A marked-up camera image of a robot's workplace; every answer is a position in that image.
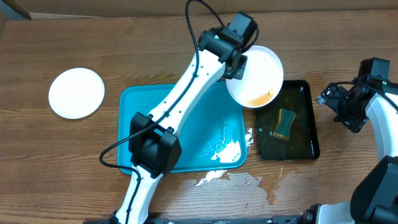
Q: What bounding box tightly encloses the white plate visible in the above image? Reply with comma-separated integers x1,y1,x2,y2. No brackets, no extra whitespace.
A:
48,68,105,119
226,45,284,108

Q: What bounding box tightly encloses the green yellow sponge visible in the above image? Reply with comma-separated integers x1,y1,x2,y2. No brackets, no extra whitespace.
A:
272,108,296,140

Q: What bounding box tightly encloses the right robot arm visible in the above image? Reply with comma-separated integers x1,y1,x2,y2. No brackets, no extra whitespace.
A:
291,57,397,224

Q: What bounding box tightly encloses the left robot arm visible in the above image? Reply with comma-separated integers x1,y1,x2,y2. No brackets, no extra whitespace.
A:
109,12,259,223

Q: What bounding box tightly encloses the black water tray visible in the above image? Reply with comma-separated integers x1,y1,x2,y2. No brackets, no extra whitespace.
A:
255,80,320,161

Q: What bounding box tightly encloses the teal plastic tray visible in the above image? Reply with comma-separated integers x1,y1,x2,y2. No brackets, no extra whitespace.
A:
118,82,248,173

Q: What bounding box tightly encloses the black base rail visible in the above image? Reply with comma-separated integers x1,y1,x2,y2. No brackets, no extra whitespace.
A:
83,215,312,224

